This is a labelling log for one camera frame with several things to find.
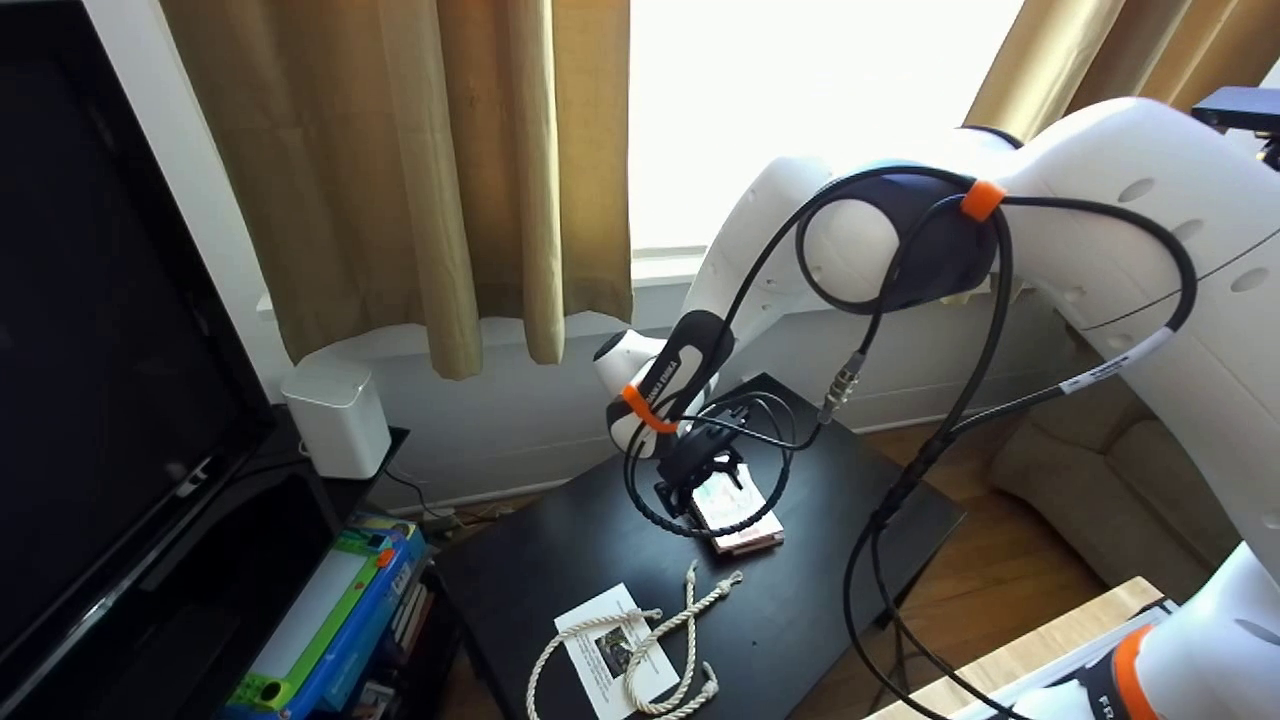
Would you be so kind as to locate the black television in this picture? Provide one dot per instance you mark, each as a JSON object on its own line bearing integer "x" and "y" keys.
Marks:
{"x": 105, "y": 332}

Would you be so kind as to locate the blue board game box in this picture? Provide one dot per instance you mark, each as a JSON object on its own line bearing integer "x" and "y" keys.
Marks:
{"x": 386, "y": 601}

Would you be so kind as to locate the beige sofa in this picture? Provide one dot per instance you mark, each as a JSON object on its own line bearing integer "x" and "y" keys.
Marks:
{"x": 1121, "y": 492}

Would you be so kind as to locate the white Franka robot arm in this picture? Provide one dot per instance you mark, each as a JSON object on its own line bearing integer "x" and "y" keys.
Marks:
{"x": 1132, "y": 332}

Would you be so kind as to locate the black television stand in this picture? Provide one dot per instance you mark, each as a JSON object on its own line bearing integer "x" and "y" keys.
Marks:
{"x": 225, "y": 575}

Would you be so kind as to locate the light wooden mounting board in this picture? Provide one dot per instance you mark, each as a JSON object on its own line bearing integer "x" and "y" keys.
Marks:
{"x": 1026, "y": 657}

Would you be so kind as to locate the wide tan curtain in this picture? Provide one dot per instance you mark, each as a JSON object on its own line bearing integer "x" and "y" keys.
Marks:
{"x": 400, "y": 163}

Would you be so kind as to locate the white box device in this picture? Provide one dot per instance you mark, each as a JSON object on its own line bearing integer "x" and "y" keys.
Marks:
{"x": 340, "y": 423}

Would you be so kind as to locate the narrow tan curtain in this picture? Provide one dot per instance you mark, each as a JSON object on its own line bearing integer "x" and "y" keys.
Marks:
{"x": 1105, "y": 52}

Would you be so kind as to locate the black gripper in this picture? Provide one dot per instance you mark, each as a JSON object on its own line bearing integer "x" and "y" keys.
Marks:
{"x": 697, "y": 462}

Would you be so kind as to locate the white book with small figure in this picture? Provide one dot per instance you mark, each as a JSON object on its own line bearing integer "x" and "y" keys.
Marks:
{"x": 754, "y": 539}

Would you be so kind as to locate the white book with colourful illustration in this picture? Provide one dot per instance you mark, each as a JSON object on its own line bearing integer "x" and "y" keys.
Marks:
{"x": 746, "y": 516}

